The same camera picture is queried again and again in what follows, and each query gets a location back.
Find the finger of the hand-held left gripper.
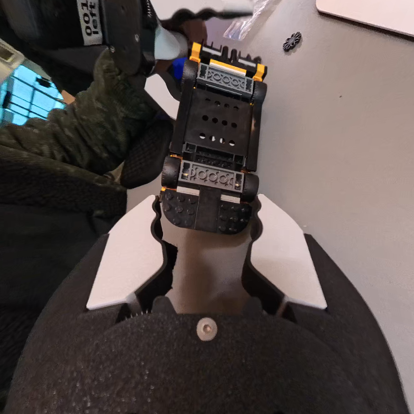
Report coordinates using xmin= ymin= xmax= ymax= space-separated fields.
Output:
xmin=171 ymin=0 xmax=258 ymax=24

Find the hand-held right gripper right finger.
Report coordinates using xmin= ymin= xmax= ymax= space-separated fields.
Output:
xmin=241 ymin=193 xmax=328 ymax=310

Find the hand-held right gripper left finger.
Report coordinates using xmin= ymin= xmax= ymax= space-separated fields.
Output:
xmin=86 ymin=194 xmax=178 ymax=310

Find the yellow and black lego car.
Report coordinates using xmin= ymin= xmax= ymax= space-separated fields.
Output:
xmin=160 ymin=40 xmax=268 ymax=235

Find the person's left forearm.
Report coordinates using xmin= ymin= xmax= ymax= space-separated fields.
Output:
xmin=0 ymin=49 xmax=169 ymax=207

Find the black lego wheel rim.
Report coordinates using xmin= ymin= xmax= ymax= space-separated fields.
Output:
xmin=283 ymin=31 xmax=303 ymax=52

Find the person's left hand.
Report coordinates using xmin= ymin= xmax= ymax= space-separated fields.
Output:
xmin=181 ymin=19 xmax=208 ymax=50

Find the clear crumpled plastic bag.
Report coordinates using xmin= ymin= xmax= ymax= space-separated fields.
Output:
xmin=223 ymin=0 xmax=282 ymax=41

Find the white monitor stand base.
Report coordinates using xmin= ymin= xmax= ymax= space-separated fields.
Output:
xmin=315 ymin=0 xmax=414 ymax=38

